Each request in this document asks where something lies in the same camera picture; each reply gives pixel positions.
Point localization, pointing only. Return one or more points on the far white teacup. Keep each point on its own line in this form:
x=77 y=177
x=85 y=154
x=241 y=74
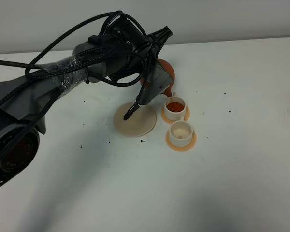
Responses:
x=175 y=108

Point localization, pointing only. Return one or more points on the white teacup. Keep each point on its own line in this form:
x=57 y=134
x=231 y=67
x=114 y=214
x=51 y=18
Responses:
x=180 y=133
x=175 y=108

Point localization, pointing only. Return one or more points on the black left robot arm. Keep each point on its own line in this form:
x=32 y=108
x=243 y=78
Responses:
x=25 y=101

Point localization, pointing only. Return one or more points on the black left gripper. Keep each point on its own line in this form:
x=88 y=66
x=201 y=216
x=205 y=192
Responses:
x=134 y=53

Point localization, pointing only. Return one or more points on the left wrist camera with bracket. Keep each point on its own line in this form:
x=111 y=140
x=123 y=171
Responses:
x=154 y=84

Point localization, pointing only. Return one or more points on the brown clay teapot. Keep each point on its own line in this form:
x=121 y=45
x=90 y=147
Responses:
x=168 y=72

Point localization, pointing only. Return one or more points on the orange coaster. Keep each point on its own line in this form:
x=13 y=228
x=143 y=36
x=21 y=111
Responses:
x=181 y=149
x=187 y=116

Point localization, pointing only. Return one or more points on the beige round teapot saucer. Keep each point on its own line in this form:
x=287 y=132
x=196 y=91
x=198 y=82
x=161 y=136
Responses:
x=140 y=123

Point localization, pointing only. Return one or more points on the far orange coaster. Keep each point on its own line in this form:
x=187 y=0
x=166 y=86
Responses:
x=187 y=116

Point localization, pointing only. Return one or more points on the near white teacup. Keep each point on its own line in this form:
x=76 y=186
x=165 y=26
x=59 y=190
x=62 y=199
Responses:
x=180 y=133

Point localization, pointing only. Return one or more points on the near orange coaster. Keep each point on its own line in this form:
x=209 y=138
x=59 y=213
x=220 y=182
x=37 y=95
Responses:
x=181 y=149

